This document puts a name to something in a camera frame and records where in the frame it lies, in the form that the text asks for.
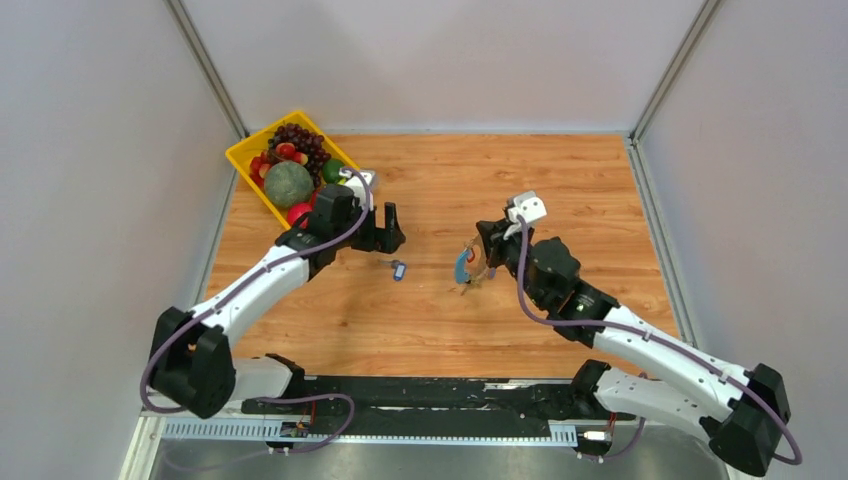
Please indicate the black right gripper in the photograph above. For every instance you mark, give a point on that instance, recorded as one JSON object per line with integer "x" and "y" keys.
{"x": 492, "y": 234}

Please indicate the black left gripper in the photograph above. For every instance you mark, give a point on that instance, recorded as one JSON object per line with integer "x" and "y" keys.
{"x": 386, "y": 239}

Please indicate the blue key tag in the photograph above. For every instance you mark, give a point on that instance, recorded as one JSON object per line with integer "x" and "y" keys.
{"x": 398, "y": 268}

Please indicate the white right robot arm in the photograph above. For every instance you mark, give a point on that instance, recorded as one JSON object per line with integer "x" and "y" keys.
{"x": 741, "y": 413}

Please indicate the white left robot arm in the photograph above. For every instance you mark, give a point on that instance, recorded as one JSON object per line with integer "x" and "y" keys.
{"x": 191, "y": 366}

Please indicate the dark green lime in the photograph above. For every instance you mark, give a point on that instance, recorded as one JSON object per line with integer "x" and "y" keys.
{"x": 332, "y": 171}

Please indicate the pink-red apple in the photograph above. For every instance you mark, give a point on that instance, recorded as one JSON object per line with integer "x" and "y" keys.
{"x": 295, "y": 212}

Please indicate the green melon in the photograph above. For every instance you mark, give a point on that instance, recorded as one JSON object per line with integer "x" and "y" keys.
{"x": 288, "y": 184}

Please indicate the purple grape bunch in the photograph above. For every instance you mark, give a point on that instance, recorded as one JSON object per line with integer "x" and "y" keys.
{"x": 293, "y": 142}

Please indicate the yellow plastic fruit bin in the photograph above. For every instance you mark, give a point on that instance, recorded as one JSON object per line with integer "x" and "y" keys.
{"x": 241, "y": 154}

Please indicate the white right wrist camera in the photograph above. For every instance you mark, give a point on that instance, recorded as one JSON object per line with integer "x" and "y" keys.
{"x": 523, "y": 210}

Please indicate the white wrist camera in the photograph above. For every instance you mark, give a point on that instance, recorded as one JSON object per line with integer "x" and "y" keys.
{"x": 523, "y": 210}
{"x": 362, "y": 183}

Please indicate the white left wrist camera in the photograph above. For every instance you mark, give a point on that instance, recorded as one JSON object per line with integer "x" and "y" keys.
{"x": 362, "y": 183}

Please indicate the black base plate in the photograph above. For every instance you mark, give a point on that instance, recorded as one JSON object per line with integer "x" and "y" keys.
{"x": 434, "y": 407}

